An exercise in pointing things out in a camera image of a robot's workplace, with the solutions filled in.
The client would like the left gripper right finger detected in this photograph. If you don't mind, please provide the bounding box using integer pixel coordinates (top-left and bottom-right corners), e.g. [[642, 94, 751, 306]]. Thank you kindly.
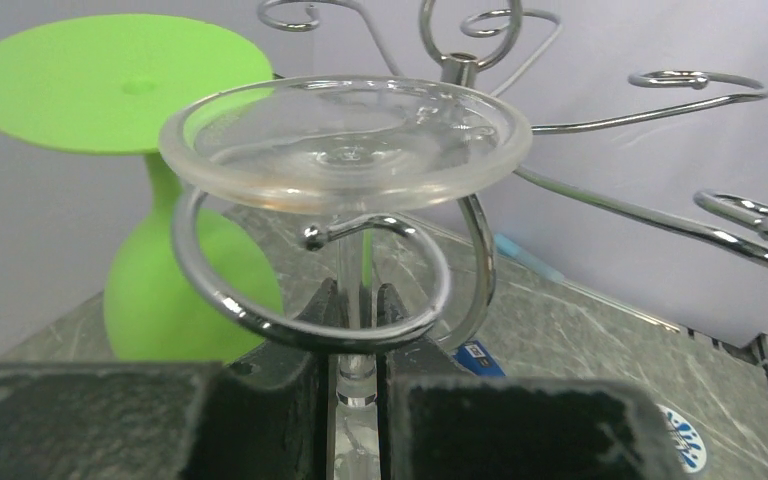
[[373, 283, 687, 480]]

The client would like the chrome wine glass rack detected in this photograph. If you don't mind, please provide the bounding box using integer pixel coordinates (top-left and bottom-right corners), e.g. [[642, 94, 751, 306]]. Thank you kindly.
[[170, 0, 768, 356]]

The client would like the light blue pen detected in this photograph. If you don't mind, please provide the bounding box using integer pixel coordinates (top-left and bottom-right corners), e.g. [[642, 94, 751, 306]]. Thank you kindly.
[[494, 233, 565, 284]]

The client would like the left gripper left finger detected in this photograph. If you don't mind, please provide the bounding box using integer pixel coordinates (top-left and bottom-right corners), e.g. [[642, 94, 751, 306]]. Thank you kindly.
[[0, 278, 339, 480]]

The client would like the clear wine glass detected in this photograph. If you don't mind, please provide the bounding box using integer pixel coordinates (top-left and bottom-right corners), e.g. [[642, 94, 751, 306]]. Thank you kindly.
[[158, 75, 533, 479]]

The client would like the green plastic wine glass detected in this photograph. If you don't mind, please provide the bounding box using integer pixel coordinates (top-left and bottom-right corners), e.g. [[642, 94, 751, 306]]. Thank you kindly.
[[0, 13, 273, 363]]

